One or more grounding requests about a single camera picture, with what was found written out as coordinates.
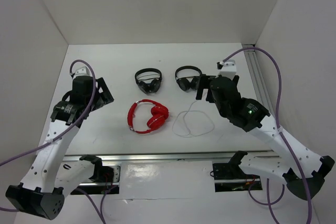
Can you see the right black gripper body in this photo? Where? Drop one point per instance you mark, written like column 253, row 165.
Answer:
column 222, row 108

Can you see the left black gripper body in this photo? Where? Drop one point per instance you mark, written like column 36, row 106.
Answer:
column 90, row 98

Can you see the red headphones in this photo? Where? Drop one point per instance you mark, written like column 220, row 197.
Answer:
column 156, row 117

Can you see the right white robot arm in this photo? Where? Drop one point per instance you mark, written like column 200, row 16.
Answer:
column 301, row 170

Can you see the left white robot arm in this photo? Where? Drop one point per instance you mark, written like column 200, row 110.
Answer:
column 43, row 189

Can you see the black headphones right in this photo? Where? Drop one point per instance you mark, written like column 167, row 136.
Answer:
column 189, row 82

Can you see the black headphones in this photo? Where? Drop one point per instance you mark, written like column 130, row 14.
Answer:
column 189, row 82
column 148, row 80

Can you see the black headphones left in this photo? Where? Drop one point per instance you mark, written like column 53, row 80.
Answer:
column 148, row 80

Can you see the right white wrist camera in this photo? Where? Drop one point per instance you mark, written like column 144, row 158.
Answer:
column 227, row 69

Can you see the right side aluminium rail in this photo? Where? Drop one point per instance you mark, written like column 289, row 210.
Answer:
column 258, row 80

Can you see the aluminium rail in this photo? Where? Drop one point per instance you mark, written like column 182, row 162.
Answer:
column 172, row 156
column 258, row 80

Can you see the front aluminium rail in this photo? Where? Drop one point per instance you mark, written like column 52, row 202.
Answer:
column 172, row 156

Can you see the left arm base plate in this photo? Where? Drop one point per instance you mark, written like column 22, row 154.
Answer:
column 109, row 181

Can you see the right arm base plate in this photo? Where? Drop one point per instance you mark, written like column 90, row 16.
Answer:
column 228, row 177

